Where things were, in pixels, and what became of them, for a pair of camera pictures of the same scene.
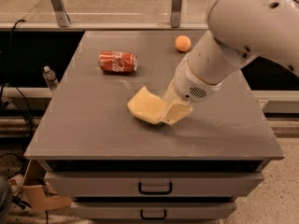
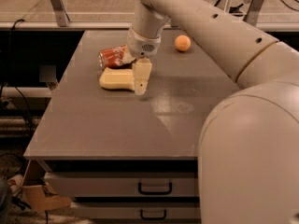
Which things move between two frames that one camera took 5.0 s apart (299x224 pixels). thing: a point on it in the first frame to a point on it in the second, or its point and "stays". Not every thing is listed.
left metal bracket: x=59 y=6 stays
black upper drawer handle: x=154 y=192 stays
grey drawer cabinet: x=117 y=169 stays
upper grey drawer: x=153 y=184 stays
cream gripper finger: x=170 y=93 to x=127 y=58
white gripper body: x=191 y=85 to x=140 y=46
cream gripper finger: x=177 y=109 to x=141 y=70
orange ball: x=182 y=43 stays
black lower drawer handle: x=153 y=217 stays
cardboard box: x=39 y=195 stays
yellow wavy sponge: x=147 y=106 to x=117 y=78
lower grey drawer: x=154 y=211 stays
